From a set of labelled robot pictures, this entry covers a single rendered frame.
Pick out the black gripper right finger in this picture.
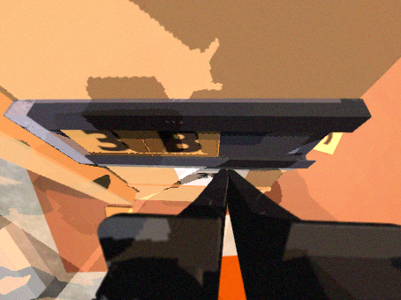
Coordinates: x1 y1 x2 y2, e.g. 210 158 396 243
227 169 401 300

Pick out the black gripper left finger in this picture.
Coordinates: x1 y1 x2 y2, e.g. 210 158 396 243
97 169 229 300

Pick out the white paper ticket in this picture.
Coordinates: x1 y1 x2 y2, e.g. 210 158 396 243
174 168 250 186

